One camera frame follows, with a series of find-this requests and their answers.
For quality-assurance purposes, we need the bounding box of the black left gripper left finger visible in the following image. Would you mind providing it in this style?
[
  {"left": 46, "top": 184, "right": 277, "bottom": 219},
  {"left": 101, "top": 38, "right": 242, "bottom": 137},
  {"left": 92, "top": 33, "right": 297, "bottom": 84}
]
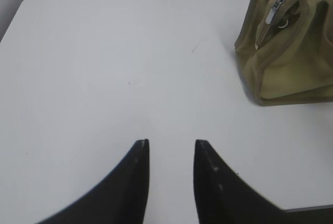
[{"left": 42, "top": 139, "right": 150, "bottom": 223}]

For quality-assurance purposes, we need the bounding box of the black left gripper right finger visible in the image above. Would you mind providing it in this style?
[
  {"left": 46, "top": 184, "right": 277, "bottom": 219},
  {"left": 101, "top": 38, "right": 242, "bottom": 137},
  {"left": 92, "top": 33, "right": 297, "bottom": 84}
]
[{"left": 195, "top": 139, "right": 294, "bottom": 224}]

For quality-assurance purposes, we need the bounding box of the yellow canvas bag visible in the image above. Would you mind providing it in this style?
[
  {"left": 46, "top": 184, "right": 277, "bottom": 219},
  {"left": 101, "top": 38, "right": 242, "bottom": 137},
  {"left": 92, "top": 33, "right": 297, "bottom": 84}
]
[{"left": 235, "top": 0, "right": 332, "bottom": 106}]

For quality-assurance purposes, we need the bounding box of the silver zipper pull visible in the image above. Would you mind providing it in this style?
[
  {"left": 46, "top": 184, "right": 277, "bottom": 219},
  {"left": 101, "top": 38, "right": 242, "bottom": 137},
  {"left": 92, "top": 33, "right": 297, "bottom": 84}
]
[{"left": 265, "top": 0, "right": 285, "bottom": 25}]

